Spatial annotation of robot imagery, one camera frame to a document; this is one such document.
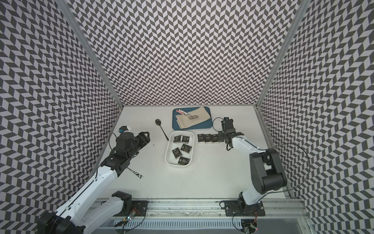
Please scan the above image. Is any black tissue pack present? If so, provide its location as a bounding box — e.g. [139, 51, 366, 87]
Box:
[173, 135, 183, 143]
[211, 134, 219, 143]
[204, 134, 212, 143]
[197, 134, 205, 143]
[182, 136, 190, 143]
[172, 148, 182, 159]
[180, 144, 192, 154]
[178, 157, 191, 166]

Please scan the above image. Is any white plastic storage box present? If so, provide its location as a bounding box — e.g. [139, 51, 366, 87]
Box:
[165, 131, 195, 168]

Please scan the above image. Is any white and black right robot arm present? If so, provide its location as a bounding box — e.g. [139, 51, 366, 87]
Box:
[218, 117, 287, 214]

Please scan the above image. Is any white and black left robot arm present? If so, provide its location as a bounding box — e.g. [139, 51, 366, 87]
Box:
[37, 127, 151, 234]

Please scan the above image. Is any teal plastic tray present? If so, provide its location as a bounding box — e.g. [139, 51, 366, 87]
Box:
[172, 107, 213, 130]

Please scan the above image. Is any black metal spoon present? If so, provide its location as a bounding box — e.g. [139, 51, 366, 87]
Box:
[155, 119, 169, 141]

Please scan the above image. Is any beige folded cloth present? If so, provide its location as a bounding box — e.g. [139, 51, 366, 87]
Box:
[176, 107, 211, 129]

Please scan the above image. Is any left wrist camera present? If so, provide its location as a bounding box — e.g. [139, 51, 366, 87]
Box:
[118, 126, 131, 134]

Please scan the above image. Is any white handled spoon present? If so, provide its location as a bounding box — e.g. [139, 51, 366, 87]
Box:
[180, 109, 199, 120]

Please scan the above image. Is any pink handled spoon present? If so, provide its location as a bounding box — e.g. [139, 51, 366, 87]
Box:
[177, 109, 195, 120]

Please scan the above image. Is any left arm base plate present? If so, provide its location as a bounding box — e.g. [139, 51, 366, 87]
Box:
[115, 200, 149, 217]

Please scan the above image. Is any aluminium front rail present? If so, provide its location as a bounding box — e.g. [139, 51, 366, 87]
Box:
[87, 198, 310, 220]

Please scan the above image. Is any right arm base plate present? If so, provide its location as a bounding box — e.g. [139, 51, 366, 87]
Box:
[223, 200, 266, 217]

